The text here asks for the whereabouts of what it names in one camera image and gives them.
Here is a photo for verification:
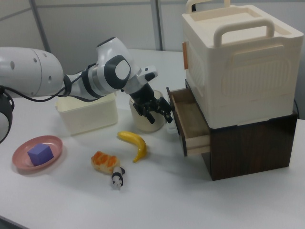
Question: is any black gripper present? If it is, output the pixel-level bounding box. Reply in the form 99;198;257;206
130;83;173;125

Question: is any dark drawer with white handle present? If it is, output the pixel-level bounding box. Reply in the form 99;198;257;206
166;87;212;157

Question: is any cream open plastic bin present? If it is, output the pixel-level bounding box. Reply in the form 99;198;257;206
55;92;119;136

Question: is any dark wood drawer cabinet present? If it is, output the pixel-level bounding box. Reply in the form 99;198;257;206
185;80;298;181

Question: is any beige lidded trash can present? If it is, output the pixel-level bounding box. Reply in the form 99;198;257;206
129;89;166;133

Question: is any yellow toy banana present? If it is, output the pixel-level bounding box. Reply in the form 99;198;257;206
116;130;147;164

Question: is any orange glazed toy bread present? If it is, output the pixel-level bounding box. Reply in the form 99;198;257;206
90;150;121;174

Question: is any small panda figurine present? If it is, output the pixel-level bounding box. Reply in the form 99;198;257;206
110;166;126;191

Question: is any cream plastic storage box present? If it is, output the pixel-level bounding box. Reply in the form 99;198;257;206
182;0;305;128

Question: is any pink round plate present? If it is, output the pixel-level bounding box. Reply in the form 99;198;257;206
12;135;64;170

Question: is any purple cube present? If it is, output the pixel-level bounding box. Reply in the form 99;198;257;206
27;143;54;167

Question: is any orange microwave door handle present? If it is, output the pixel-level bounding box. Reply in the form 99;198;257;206
182;41;189;70

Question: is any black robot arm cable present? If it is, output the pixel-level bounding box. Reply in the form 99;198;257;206
0;63;96;104

